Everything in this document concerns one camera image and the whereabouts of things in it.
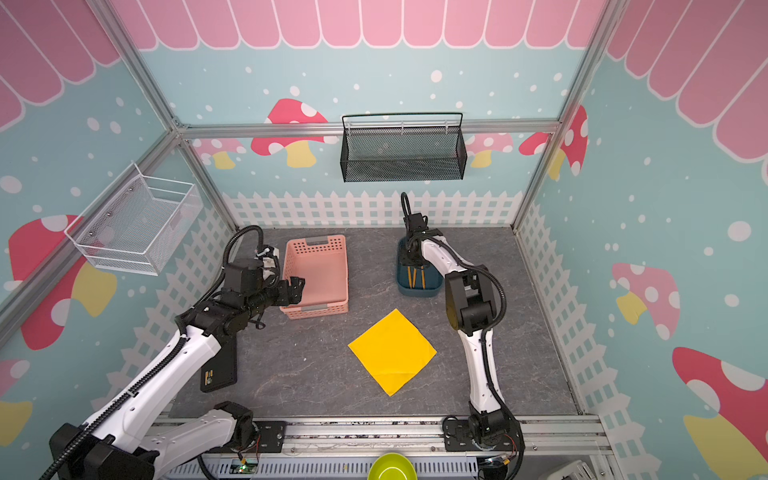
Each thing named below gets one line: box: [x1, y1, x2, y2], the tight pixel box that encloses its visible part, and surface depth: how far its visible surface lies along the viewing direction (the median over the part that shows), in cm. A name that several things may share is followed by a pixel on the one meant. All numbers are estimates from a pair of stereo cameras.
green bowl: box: [367, 452, 418, 480], surface depth 70 cm
